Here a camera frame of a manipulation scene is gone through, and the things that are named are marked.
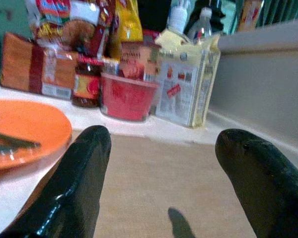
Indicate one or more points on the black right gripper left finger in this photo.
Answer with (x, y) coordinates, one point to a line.
(69, 193)

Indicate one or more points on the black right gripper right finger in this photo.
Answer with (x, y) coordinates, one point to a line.
(270, 193)

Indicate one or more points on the metal spoon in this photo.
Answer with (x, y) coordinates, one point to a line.
(17, 141)

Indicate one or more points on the orange plate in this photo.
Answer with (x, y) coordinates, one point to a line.
(32, 116)

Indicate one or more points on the red lid glass jar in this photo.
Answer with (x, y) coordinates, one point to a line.
(85, 86)

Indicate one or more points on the red plastic tub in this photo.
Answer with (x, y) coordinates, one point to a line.
(126, 99)

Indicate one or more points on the yellow white paper bag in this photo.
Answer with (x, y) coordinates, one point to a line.
(181, 94)

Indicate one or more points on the brown orange food packet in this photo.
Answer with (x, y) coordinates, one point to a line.
(20, 67)

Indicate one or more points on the colourful snack bag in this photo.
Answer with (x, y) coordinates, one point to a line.
(64, 15)

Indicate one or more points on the yellow orange carton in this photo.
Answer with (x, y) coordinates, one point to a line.
(249, 15)

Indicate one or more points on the clear water bottle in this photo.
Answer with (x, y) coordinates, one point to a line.
(201, 27)

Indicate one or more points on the yellow snack bag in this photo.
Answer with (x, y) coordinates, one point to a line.
(129, 19)

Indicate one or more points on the white plastic bottle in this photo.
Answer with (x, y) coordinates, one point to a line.
(177, 17)

